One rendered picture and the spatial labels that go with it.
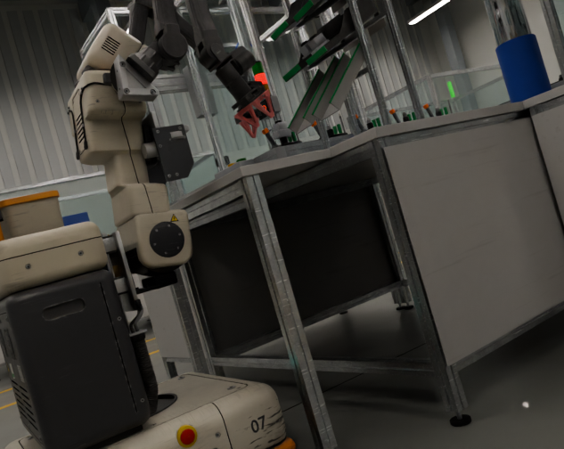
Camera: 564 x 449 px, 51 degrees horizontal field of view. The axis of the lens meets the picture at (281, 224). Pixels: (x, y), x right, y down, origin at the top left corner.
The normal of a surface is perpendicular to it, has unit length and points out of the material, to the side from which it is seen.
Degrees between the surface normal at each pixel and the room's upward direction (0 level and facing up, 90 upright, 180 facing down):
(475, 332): 90
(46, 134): 90
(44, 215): 92
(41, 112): 90
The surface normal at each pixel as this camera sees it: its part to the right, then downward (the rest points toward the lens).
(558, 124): -0.79, 0.22
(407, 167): 0.55, -0.18
